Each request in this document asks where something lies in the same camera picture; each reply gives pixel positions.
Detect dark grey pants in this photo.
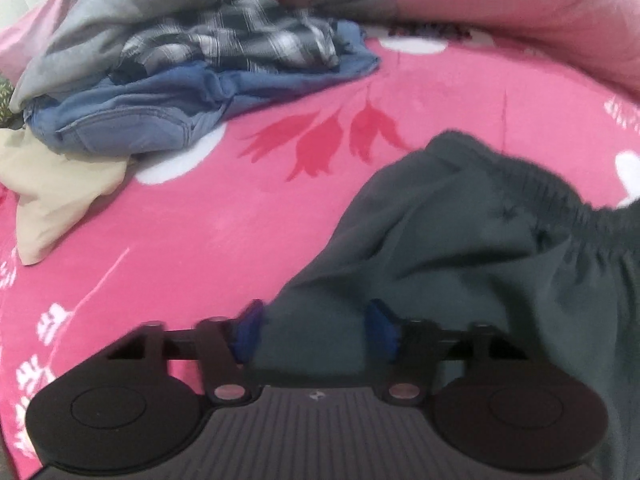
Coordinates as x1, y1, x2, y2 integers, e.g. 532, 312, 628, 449
250, 130, 640, 480

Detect grey garment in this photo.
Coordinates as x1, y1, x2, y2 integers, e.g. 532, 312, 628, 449
10, 0, 221, 112

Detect beige garment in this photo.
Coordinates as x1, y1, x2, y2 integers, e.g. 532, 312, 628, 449
0, 127, 132, 267

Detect green patterned cloth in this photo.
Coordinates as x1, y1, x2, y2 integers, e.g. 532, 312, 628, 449
0, 75, 14, 127

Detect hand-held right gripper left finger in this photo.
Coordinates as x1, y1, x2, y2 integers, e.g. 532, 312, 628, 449
105, 299, 267, 407

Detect plaid and blue clothes heap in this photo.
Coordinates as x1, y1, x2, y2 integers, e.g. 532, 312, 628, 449
25, 20, 382, 157

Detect pink and grey duvet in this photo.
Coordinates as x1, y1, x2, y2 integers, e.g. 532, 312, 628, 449
0, 0, 640, 98

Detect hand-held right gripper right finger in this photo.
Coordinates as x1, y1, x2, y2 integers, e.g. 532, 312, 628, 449
366, 299, 529, 406

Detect pink floral bed sheet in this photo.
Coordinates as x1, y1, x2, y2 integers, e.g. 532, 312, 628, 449
0, 20, 640, 466

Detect black white plaid shirt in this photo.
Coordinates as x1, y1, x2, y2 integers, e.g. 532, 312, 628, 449
112, 0, 342, 86

